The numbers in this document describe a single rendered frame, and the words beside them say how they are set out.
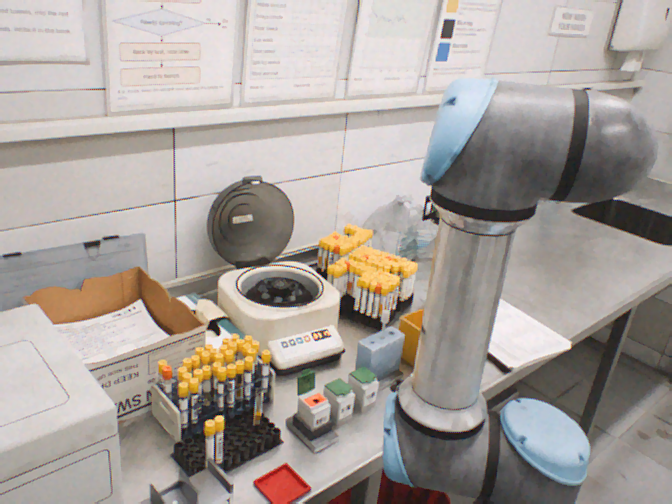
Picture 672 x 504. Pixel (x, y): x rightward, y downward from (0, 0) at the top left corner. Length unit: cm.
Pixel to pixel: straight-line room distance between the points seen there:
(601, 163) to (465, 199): 13
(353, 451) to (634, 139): 72
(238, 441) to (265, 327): 27
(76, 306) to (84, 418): 63
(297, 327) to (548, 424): 62
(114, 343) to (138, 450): 25
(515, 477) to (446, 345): 20
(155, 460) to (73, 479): 33
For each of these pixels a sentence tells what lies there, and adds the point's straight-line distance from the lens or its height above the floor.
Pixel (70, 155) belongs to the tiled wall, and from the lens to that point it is 130.
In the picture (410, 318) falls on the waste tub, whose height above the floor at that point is 96.
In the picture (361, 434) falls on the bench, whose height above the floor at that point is 88.
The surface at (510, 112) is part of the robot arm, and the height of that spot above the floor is 154.
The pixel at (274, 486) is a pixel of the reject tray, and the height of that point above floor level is 88.
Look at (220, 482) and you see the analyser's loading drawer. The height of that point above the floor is 92.
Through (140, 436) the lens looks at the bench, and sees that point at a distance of 115.
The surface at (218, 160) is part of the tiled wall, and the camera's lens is 145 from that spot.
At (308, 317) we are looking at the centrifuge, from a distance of 129.
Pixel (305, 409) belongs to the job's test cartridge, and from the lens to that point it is 109.
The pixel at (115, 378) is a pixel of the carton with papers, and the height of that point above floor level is 97.
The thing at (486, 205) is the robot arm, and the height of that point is 144.
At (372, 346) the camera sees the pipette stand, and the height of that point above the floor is 97.
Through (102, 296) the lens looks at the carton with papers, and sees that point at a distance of 136.
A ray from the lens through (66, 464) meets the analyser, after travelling 77.
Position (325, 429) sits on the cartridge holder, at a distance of 112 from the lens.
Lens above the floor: 164
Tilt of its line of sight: 25 degrees down
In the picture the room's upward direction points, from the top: 6 degrees clockwise
